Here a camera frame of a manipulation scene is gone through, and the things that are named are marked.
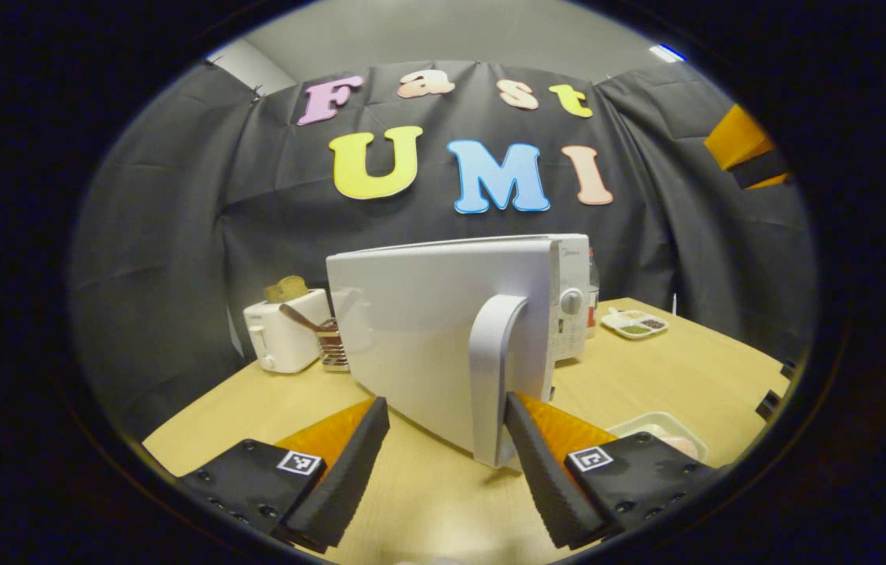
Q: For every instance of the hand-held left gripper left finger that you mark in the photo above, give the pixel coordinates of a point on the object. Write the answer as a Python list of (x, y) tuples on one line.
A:
[(348, 479)]

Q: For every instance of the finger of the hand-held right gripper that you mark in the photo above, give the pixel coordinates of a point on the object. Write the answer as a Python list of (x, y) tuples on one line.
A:
[(737, 141)]

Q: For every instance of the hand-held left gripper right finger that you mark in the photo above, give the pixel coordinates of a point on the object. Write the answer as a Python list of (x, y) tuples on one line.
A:
[(548, 479)]

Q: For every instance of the crumb-coated orange bread bun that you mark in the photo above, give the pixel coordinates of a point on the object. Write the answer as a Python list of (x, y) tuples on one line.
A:
[(678, 445)]

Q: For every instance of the white microwave oven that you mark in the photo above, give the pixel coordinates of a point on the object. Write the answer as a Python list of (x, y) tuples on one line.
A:
[(411, 329)]

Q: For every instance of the pale green food tray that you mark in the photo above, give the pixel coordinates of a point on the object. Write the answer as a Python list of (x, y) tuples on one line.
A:
[(631, 428)]

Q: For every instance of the small ceiling light panel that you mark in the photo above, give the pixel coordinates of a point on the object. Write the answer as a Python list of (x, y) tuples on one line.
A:
[(666, 53)]

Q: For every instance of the white toaster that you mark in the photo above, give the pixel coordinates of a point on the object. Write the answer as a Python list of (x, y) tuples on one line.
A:
[(286, 337)]

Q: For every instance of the wooden spoon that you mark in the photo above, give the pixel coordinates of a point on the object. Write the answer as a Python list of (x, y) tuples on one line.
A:
[(297, 315)]

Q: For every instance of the white divided dish with beans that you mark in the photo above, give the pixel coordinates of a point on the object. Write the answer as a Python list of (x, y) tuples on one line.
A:
[(635, 326)]

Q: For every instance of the clear plastic bottle red label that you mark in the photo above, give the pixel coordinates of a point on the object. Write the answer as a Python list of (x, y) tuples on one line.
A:
[(592, 306)]

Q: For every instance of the brown bread slice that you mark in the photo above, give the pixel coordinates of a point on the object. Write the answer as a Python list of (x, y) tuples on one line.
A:
[(286, 289)]

